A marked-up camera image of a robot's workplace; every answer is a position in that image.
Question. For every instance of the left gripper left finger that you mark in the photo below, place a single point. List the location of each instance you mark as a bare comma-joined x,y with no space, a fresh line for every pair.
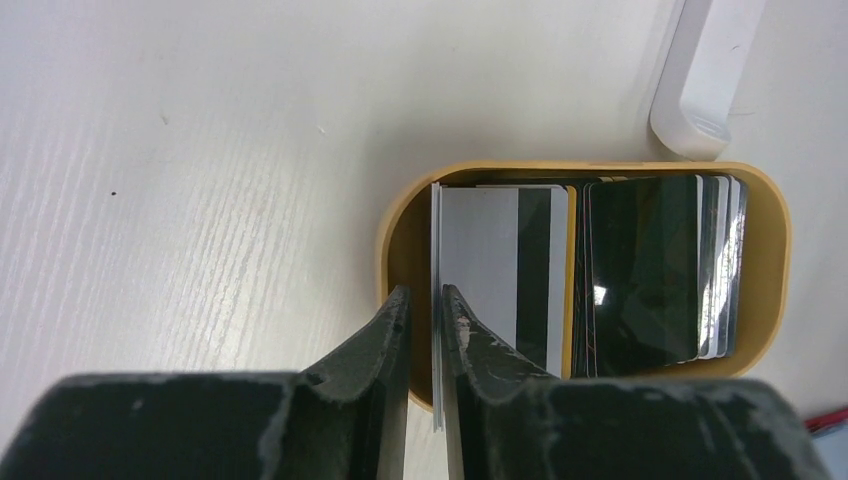
344,417

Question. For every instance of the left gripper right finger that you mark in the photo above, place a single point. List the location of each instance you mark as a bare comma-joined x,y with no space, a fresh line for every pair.
507,418

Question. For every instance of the yellow oval card tray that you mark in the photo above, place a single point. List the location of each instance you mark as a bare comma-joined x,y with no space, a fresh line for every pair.
402,255

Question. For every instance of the red card holder wallet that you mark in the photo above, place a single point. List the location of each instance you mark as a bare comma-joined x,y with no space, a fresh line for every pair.
829,434

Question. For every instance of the stack of credit cards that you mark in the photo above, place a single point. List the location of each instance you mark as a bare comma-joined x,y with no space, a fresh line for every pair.
598,277

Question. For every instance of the white clothes rack frame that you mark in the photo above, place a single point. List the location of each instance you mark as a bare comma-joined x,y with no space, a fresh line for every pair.
708,52

